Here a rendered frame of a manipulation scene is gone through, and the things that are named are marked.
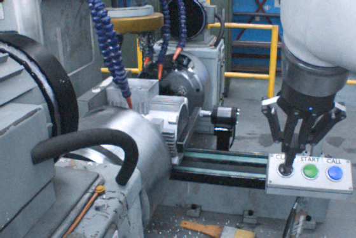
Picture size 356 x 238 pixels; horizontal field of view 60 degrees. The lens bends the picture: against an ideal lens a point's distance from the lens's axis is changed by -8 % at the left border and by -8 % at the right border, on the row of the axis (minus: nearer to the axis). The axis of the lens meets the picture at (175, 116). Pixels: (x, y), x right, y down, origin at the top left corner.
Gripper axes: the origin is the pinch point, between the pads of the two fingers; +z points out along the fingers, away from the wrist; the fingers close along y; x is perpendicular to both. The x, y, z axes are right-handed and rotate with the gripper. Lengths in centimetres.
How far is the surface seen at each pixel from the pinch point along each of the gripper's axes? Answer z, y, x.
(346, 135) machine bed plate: 72, -35, -50
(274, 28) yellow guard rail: 146, -9, -207
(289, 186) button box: 8.4, -1.1, 3.5
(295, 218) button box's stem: 19.1, -4.3, 6.3
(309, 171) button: 7.3, -4.9, 0.4
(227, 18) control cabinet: 193, 42, -276
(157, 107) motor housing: 16.6, 32.1, -18.6
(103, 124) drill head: -3.8, 34.4, 0.4
